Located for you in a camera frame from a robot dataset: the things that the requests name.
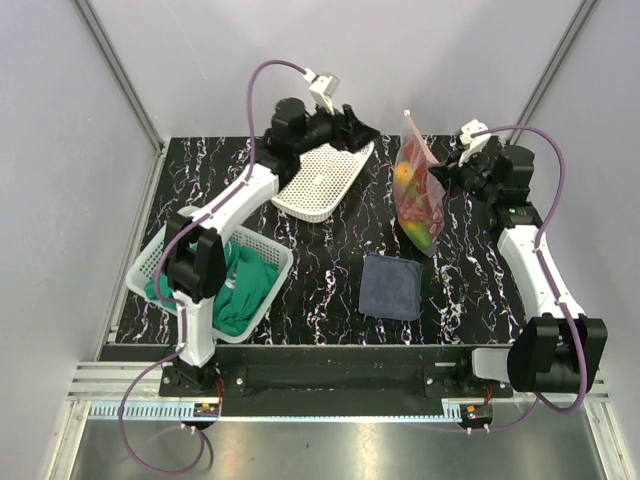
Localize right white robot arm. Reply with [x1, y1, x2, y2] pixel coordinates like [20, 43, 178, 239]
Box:
[429, 145, 608, 398]

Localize fake green fruit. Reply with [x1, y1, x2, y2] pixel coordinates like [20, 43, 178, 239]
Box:
[404, 221, 433, 252]

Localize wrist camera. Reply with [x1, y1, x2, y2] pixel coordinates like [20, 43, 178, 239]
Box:
[457, 119, 491, 167]
[304, 69, 340, 115]

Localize aluminium frame rail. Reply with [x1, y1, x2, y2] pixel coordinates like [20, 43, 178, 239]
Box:
[71, 0, 164, 153]

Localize white rectangular laundry basket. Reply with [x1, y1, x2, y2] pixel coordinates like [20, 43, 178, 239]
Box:
[126, 226, 293, 344]

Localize white oval perforated basket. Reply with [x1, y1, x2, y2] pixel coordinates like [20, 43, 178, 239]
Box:
[271, 142, 374, 223]

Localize fake red grapes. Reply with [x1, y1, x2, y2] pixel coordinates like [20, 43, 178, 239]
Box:
[393, 138, 443, 239]

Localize green cloth garment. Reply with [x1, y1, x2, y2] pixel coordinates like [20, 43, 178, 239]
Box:
[144, 244, 280, 337]

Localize clear zip top bag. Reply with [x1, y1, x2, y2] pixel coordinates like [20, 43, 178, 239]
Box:
[392, 109, 445, 257]

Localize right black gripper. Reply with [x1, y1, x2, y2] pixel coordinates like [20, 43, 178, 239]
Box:
[428, 144, 500, 204]

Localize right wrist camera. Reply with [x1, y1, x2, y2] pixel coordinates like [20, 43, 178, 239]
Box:
[457, 119, 491, 167]

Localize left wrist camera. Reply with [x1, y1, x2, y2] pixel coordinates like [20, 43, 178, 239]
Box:
[304, 69, 340, 115]

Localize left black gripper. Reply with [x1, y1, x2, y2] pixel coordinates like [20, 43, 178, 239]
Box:
[294, 97, 380, 158]

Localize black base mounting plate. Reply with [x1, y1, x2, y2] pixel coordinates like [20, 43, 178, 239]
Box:
[159, 362, 513, 399]

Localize folded dark blue towel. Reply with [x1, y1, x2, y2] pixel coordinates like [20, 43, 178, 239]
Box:
[358, 253, 423, 322]

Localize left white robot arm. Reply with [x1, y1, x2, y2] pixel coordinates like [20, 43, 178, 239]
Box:
[156, 98, 380, 396]

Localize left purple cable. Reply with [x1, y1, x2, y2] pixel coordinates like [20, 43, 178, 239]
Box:
[119, 59, 314, 474]

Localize fake orange fruit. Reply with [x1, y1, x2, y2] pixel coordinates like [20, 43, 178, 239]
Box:
[394, 161, 414, 185]

